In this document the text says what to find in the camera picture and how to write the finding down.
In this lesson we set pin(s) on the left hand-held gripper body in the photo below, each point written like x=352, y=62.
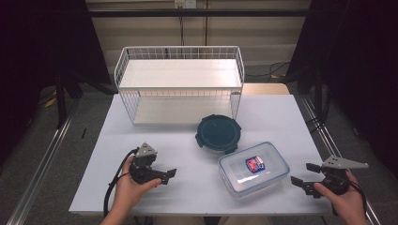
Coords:
x=143, y=168

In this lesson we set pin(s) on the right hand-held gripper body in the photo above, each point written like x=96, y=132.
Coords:
x=336, y=178

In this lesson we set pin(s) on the clear plastic food container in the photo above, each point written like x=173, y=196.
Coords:
x=253, y=175

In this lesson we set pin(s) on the round container dark teal lid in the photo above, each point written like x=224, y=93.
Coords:
x=218, y=132

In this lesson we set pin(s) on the person's right hand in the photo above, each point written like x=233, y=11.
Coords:
x=349, y=203

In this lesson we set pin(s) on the person's left hand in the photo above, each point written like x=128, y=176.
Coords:
x=126, y=193

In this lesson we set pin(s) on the person's legs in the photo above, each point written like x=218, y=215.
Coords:
x=244, y=220

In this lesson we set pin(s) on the black metal stand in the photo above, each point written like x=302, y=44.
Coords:
x=60, y=100
x=318, y=93

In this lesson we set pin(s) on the dark curtain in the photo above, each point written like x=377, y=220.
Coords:
x=359, y=62
x=43, y=47

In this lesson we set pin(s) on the black horizontal bar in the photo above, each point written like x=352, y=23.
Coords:
x=194, y=12

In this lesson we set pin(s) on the metal floor rail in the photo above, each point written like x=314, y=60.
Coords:
x=40, y=159
x=331, y=137

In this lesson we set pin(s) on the white wall outlet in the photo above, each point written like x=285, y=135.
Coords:
x=185, y=3

